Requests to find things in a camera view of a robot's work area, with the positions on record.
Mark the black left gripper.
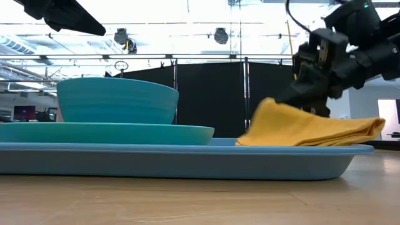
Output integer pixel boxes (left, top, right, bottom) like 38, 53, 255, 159
14, 0, 107, 37

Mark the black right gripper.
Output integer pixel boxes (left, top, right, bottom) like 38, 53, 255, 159
274, 43, 376, 117

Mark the yellow cloth napkin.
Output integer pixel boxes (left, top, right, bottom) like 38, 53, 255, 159
235, 97, 386, 148

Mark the blue ribbed bowl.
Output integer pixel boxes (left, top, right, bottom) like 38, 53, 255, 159
56, 77, 180, 125

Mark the teal round plate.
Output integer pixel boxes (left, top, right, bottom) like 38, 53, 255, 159
0, 121, 216, 146

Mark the blue plastic serving tray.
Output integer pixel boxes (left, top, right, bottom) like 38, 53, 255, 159
0, 137, 375, 181

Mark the black ceiling lamp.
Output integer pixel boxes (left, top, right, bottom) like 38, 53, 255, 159
124, 37, 138, 54
113, 27, 129, 45
213, 27, 229, 45

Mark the dark red monitor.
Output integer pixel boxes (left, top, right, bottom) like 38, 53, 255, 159
13, 104, 37, 121

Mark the grey overhead rail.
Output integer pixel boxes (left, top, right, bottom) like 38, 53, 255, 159
0, 53, 294, 61

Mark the black ring-top pole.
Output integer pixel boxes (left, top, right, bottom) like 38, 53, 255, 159
114, 60, 129, 78

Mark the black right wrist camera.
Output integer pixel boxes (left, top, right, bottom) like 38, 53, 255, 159
308, 27, 349, 68

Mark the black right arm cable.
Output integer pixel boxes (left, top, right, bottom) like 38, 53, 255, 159
284, 0, 313, 34

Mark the black table frame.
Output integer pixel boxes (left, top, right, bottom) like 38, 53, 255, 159
364, 140, 400, 151

